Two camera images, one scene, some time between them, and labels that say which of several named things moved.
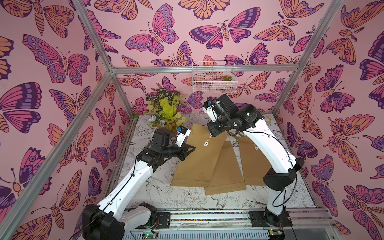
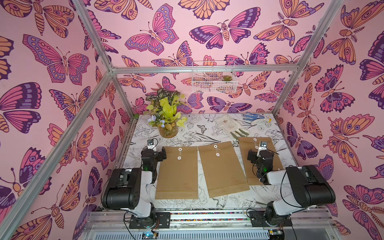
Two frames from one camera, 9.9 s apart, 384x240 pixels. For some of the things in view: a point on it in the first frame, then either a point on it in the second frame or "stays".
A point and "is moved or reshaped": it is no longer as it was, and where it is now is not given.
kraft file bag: x=255 y=164 stays
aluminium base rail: x=299 y=224 stays
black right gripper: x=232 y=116 to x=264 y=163
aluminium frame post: x=332 y=11 stays
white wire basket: x=213 y=82 stays
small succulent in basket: x=227 y=78 stays
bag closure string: x=206 y=143 is moved or reshaped
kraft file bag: x=196 y=169 to x=178 y=175
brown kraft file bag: x=227 y=176 stays
